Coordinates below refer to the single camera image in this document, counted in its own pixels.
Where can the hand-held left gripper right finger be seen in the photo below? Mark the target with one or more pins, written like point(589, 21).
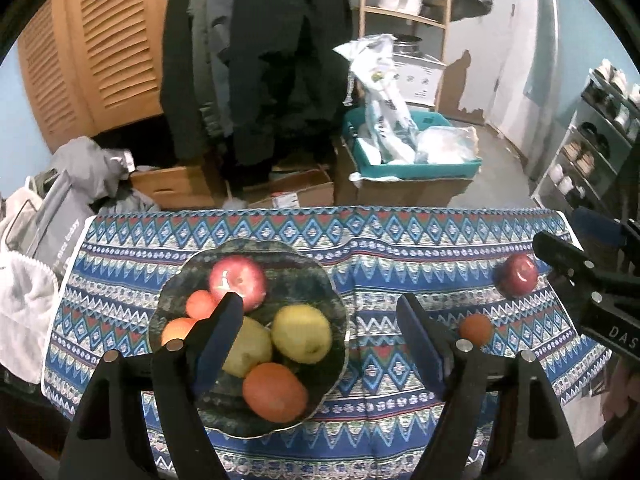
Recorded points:
point(420, 345)

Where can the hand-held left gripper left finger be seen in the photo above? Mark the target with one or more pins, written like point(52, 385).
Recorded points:
point(215, 350)

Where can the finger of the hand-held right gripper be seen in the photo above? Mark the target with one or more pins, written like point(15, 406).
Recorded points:
point(597, 227)
point(560, 255)

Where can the large orange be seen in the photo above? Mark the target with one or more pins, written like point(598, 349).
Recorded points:
point(175, 331)
point(275, 392)

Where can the red apple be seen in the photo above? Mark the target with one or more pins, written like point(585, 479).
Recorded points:
point(240, 277)
point(519, 275)

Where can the small tangerine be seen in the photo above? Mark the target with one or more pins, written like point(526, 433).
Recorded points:
point(200, 305)
point(476, 330)

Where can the yellow apple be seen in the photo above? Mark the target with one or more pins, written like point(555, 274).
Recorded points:
point(301, 334)

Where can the dark green patterned plate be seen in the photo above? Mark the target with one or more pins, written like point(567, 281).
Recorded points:
point(300, 280)

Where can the shoe rack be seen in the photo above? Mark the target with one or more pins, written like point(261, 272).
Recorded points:
point(585, 150)

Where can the blue patterned tablecloth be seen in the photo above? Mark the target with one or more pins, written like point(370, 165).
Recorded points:
point(390, 245)

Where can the large cardboard box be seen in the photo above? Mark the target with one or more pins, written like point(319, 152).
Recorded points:
point(400, 192)

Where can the clear plastic bag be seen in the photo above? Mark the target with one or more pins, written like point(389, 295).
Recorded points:
point(445, 145)

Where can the cardboard boxes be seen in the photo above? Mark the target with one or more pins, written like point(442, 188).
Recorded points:
point(170, 185)

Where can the labelled cardboard box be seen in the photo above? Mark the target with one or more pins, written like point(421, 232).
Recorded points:
point(300, 192)

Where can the teal plastic bin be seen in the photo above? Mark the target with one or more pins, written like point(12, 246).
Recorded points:
point(435, 120)

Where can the white fleece towel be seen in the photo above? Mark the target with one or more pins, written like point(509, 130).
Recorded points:
point(25, 300)

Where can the grey tote bag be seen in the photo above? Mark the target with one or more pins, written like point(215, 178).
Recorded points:
point(60, 225)

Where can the grey clothing pile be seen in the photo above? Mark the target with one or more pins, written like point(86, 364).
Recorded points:
point(85, 165)

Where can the white printed plastic bag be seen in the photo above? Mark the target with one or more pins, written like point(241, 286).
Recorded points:
point(382, 100)

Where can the wooden shelf rack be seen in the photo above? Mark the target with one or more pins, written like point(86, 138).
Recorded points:
point(445, 20)

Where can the round steel pan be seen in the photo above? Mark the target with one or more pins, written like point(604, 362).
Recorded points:
point(407, 45)

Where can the grey jacket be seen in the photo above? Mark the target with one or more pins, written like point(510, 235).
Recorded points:
point(215, 60)

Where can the dark jacket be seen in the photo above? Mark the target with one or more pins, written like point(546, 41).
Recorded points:
point(177, 60)

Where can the black coat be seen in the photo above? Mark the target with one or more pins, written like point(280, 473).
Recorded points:
point(290, 60)

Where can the metal pot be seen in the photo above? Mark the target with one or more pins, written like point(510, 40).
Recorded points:
point(400, 0)

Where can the wooden louvered wardrobe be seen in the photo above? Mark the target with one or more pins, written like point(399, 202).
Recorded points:
point(100, 50)

